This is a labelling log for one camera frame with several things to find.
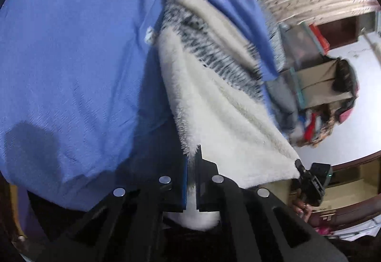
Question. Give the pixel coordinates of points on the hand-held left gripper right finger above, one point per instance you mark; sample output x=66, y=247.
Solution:
x=200, y=187

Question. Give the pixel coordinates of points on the cardboard box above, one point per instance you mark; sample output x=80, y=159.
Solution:
x=318, y=77

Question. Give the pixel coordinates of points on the grey cloth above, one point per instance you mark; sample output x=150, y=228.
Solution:
x=282, y=101

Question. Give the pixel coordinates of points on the dark wooden cabinet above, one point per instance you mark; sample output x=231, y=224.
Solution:
x=357, y=178

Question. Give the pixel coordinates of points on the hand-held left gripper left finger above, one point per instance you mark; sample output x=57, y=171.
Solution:
x=182, y=187

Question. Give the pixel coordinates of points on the black white patterned fleece garment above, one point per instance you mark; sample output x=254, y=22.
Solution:
x=223, y=119

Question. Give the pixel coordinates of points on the person's right hand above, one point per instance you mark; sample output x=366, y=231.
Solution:
x=303, y=208

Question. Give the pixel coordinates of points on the pile of colourful clothes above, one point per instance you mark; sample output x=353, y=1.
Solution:
x=315, y=125

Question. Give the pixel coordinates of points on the blue printed bed sheet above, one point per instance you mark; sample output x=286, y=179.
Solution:
x=74, y=56

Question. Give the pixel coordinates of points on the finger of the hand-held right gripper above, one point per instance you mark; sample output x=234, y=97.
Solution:
x=300, y=168

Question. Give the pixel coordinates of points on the clear plastic storage box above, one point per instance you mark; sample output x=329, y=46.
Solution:
x=300, y=42

